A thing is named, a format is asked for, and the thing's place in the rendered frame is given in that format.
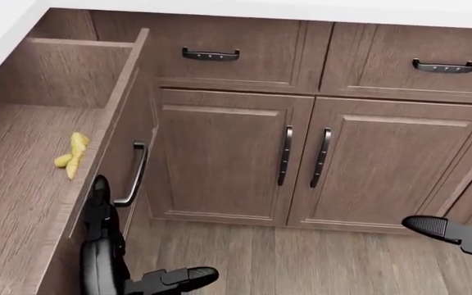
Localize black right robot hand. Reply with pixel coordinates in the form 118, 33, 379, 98
401, 214, 472, 255

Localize wooden cabinet door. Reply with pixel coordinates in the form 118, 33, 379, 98
286, 95, 472, 235
144, 86, 316, 228

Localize black vertical door handle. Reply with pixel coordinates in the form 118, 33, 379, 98
277, 125, 295, 187
310, 127, 333, 189

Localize black handle of open drawer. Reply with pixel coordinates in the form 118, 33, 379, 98
112, 140, 149, 207

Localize yellow ginger root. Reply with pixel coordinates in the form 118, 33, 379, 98
53, 132, 91, 180

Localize black drawer pull handle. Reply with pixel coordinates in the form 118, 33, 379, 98
411, 57, 472, 75
181, 46, 242, 63

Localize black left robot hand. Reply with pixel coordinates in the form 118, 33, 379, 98
79, 175, 220, 295

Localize closed wooden drawer front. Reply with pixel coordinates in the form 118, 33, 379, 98
153, 11, 336, 92
319, 21, 472, 106

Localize wooden drawer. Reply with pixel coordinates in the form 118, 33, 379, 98
0, 27, 160, 295
319, 21, 472, 106
153, 11, 336, 92

